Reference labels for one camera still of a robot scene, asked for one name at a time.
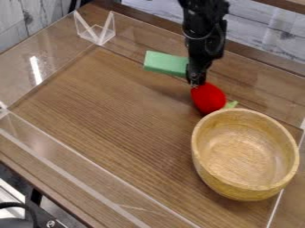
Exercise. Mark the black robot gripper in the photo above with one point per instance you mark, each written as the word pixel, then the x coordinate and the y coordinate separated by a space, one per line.
pixel 204 28

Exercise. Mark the green rectangular block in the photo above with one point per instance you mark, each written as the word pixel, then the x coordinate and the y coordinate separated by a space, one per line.
pixel 165 63

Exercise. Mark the light wooden bowl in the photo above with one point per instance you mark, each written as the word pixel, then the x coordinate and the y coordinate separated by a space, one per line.
pixel 244 153

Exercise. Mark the red plush strawberry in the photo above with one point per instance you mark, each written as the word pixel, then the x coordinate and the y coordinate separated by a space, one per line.
pixel 209 98

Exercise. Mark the clear acrylic corner bracket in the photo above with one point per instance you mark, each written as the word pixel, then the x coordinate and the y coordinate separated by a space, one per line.
pixel 97 34

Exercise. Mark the clear acrylic tray wall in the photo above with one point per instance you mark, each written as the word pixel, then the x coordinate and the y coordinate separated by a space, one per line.
pixel 105 200

